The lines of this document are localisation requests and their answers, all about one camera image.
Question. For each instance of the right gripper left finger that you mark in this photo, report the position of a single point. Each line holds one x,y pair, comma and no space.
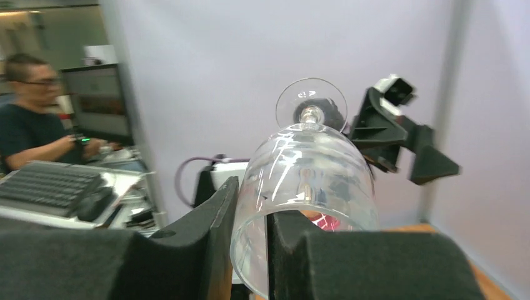
188,259

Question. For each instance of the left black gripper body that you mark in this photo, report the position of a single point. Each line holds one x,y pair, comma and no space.
376,132

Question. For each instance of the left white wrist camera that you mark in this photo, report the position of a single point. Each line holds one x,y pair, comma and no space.
395,92

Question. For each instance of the black keyboard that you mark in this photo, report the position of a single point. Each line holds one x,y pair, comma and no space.
55,190

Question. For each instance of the black computer mouse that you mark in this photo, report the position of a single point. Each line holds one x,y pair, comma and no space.
92,206

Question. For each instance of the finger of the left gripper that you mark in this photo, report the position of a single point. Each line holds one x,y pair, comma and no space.
429,163

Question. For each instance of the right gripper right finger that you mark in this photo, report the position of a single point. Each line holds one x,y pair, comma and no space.
306,262

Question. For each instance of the wine glass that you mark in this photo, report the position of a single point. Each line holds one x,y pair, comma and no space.
310,166

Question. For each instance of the computer monitor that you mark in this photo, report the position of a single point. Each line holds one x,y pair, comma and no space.
98,102

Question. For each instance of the seated person in background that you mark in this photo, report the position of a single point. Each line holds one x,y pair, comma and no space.
29,132

